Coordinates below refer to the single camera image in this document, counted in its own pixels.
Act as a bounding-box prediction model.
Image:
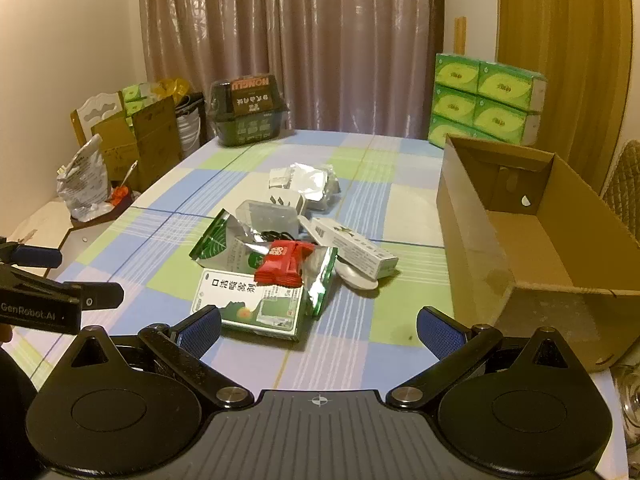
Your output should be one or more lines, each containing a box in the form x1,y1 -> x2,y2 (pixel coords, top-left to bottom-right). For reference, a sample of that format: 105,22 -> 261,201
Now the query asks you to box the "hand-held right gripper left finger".
67,306 -> 253,411

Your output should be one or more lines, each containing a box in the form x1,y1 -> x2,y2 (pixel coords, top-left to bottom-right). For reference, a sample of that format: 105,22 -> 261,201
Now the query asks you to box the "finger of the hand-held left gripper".
0,262 -> 125,311
0,241 -> 63,269

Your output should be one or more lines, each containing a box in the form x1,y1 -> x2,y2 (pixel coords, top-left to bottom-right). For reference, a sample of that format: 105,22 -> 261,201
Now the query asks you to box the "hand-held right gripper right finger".
386,306 -> 573,411

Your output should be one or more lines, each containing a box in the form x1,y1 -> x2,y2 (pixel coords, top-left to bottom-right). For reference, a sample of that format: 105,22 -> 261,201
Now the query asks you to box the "green foil pouch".
299,245 -> 339,319
189,209 -> 273,276

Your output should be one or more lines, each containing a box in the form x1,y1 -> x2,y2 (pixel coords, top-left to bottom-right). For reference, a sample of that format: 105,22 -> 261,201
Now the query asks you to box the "white round disc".
298,215 -> 381,292

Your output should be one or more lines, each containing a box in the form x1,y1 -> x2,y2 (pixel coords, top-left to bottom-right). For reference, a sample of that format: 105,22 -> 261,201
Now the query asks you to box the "white parrot print ointment box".
310,217 -> 399,281

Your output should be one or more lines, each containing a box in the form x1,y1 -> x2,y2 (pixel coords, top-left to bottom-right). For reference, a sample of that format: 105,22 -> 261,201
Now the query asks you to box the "brown cardboard box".
436,134 -> 640,372

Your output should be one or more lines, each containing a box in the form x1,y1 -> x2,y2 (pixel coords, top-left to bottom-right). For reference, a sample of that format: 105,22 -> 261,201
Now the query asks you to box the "silver foil packet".
292,162 -> 341,211

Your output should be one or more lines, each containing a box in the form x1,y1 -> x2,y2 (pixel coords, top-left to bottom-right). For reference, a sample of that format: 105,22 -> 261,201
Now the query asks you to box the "green medicine box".
191,268 -> 306,343

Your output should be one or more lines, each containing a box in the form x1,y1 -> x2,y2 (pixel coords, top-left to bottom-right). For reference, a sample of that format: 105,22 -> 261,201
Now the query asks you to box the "checked tablecloth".
5,129 -> 628,461

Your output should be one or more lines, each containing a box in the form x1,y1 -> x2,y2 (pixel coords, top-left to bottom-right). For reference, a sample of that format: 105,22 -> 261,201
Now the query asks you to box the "white plastic bag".
56,135 -> 113,223

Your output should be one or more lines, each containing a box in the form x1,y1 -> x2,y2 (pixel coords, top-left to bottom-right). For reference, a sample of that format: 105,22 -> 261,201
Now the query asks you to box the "red snack packet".
254,240 -> 313,288

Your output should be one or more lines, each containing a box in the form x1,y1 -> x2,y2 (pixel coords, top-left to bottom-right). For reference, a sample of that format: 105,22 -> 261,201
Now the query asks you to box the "clear plastic box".
235,199 -> 301,241

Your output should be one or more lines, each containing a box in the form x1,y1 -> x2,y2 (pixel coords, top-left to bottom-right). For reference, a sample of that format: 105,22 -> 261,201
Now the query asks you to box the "white carved chair back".
70,92 -> 126,151

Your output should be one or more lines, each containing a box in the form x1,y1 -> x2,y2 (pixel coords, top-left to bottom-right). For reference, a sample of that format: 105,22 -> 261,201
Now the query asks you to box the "open cardboard carton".
92,92 -> 183,193

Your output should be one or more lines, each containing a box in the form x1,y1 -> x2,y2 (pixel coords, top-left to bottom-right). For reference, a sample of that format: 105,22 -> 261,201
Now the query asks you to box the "white bucket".
177,105 -> 206,157

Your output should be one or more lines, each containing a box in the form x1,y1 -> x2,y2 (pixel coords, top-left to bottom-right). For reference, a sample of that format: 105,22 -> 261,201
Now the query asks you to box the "clear glass object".
610,360 -> 640,446

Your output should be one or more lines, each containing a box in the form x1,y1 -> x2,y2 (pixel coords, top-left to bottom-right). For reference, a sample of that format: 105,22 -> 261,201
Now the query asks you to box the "dark green storage basket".
206,75 -> 291,148

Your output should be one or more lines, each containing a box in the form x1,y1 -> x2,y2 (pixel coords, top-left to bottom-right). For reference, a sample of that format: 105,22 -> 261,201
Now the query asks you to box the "yellow plastic bag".
152,77 -> 191,106

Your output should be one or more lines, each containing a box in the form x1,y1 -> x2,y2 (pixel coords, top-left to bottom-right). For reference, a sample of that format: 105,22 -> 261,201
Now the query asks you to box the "quilted cover chair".
597,140 -> 640,241

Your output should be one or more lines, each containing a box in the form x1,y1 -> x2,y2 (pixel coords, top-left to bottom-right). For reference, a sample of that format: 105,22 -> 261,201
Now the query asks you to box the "stack of green tissue packs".
428,52 -> 548,148

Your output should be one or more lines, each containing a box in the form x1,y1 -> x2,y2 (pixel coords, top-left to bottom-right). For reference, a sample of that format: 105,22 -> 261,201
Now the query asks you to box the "light wooden door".
497,0 -> 633,196

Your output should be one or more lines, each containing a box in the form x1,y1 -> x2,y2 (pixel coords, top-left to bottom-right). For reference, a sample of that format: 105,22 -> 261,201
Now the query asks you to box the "wooden slat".
452,16 -> 468,56

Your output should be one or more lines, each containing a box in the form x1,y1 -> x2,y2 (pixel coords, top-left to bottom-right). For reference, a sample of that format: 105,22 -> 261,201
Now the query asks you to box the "mauve curtain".
137,0 -> 446,138

